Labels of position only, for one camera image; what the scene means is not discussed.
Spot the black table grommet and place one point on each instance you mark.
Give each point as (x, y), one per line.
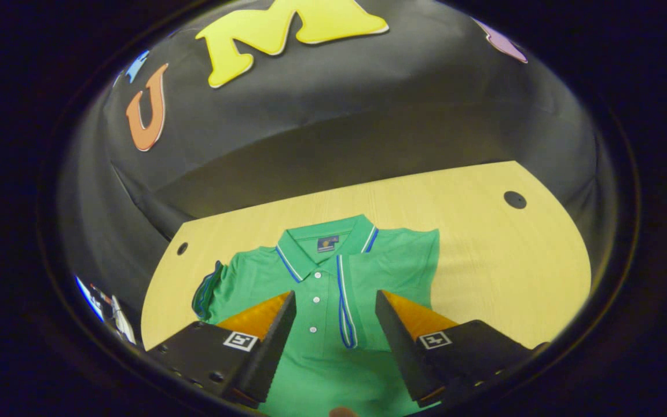
(182, 248)
(515, 200)

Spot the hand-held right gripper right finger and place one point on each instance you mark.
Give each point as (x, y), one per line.
(403, 353)

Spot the bright screen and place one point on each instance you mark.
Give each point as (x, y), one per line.
(89, 298)

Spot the green T-shirt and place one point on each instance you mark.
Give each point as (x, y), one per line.
(333, 382)

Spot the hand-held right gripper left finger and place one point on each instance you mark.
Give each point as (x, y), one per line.
(270, 353)

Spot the black backdrop cloth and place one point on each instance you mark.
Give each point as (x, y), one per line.
(368, 116)

